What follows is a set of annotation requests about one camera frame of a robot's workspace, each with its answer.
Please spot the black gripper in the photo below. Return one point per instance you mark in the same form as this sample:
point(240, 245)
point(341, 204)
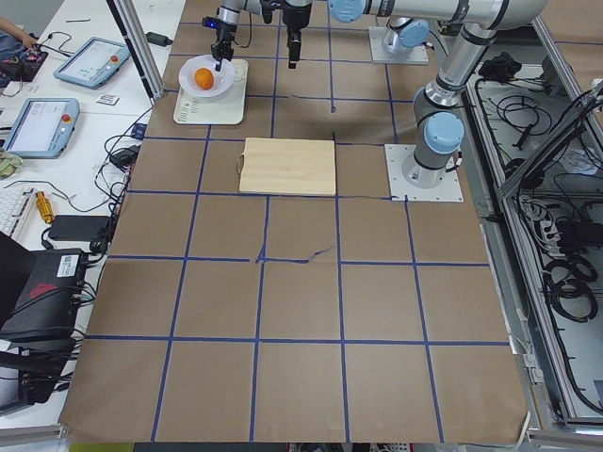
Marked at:
point(293, 24)
point(223, 33)

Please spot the white ribbed plate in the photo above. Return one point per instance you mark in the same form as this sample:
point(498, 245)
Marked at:
point(223, 79)

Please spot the orange fruit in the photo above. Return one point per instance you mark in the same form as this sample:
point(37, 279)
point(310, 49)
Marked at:
point(204, 78)

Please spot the cream bear tray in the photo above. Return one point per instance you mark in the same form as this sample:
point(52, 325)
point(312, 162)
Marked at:
point(223, 104)

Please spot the bamboo cutting board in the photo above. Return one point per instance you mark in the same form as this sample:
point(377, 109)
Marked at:
point(283, 166)

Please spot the upper teach pendant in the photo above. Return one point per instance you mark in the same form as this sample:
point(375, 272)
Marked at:
point(93, 64)

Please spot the teach pendant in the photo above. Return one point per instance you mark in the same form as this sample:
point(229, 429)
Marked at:
point(93, 64)
point(43, 128)

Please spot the lower teach pendant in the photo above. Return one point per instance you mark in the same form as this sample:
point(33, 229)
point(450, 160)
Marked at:
point(43, 128)

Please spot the black power brick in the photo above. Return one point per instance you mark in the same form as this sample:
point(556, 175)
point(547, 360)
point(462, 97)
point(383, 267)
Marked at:
point(78, 228)

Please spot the gold cylinder tool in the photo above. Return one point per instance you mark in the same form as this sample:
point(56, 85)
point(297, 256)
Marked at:
point(44, 208)

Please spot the white keyboard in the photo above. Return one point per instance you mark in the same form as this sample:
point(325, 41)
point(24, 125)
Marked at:
point(16, 204)

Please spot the black red laptop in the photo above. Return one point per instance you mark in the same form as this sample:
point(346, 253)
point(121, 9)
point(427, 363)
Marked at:
point(38, 291)

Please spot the aluminium frame post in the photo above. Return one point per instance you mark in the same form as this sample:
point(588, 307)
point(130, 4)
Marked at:
point(127, 20)

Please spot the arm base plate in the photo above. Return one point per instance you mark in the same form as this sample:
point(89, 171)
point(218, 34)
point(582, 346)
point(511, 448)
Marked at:
point(409, 182)
point(387, 48)

